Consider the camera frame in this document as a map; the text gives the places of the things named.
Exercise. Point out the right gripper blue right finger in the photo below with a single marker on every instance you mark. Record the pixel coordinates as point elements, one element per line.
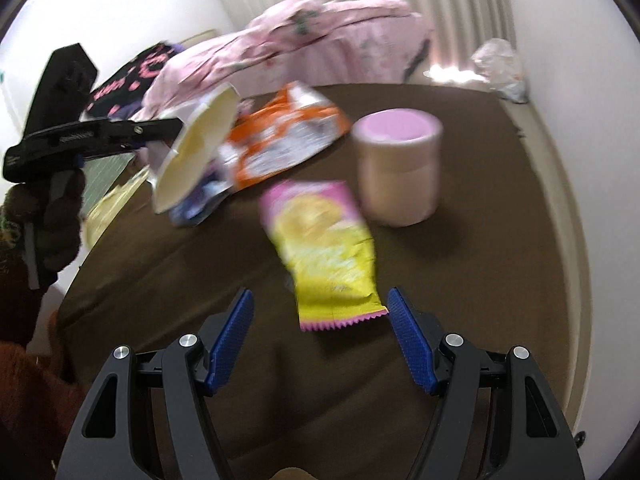
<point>417,334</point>

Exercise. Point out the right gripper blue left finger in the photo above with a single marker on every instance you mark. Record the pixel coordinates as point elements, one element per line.
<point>229,340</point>

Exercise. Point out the pink yellow chip bag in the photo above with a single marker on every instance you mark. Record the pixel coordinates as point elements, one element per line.
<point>327,248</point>

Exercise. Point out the white paper bowl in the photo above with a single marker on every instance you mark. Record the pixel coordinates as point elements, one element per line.
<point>206,124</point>

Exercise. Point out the yellow plastic trash bag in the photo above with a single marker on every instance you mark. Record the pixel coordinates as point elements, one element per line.
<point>102,214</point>

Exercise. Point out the left hand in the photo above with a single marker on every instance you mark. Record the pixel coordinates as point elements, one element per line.
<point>56,224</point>

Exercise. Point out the green striped cloth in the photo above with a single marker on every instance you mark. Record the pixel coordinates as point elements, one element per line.
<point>101,174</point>

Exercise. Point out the black pink kitty blanket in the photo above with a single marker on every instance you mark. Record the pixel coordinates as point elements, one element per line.
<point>121,95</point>

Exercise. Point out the white blue printed wrapper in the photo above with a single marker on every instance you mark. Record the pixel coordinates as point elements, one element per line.
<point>213,188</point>

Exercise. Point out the pink cylindrical jar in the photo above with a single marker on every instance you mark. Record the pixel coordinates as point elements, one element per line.
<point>398,165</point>

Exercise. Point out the orange white snack bag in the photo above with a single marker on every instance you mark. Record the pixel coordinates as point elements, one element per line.
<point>299,123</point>

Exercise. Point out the pink floral bed duvet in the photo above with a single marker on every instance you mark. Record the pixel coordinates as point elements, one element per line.
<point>315,42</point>

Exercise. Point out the white plastic bag on floor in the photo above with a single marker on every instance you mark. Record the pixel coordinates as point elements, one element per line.
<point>501,66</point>

